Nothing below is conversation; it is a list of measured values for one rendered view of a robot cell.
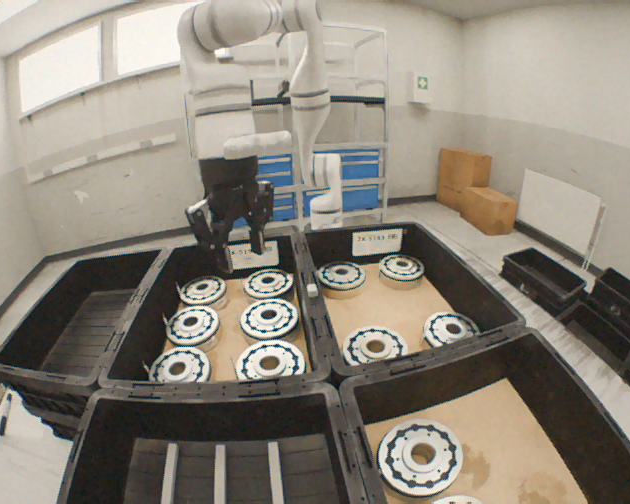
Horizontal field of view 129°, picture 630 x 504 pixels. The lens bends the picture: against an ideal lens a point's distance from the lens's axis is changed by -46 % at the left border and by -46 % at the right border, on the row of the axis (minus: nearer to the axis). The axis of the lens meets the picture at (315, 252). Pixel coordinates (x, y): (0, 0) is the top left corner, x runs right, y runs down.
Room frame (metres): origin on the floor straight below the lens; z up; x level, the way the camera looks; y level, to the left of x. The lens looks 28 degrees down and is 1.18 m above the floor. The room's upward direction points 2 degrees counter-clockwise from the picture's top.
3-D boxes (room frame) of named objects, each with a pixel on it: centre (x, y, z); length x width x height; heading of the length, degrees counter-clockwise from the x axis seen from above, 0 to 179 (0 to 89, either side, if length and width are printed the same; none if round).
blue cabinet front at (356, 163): (2.39, -0.27, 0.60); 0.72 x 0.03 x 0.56; 105
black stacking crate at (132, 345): (0.36, 0.16, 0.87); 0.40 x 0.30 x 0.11; 8
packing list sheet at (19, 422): (0.21, 0.77, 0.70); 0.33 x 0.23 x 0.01; 15
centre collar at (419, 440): (0.10, -0.11, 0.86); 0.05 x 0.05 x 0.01
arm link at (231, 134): (0.33, 0.09, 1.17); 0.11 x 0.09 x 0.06; 54
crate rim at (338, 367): (0.40, -0.14, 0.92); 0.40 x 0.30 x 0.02; 8
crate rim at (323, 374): (0.36, 0.16, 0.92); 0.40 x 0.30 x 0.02; 8
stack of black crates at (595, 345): (0.45, -1.21, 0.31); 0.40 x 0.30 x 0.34; 15
